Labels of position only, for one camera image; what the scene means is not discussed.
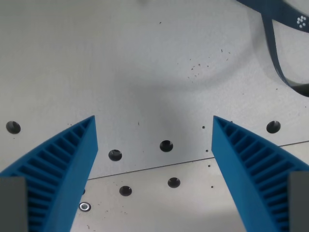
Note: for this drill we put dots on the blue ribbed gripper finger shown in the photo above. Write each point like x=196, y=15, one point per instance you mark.
x=65, y=174
x=243, y=174

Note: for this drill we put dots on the silver screw in table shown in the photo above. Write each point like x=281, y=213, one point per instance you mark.
x=84, y=206

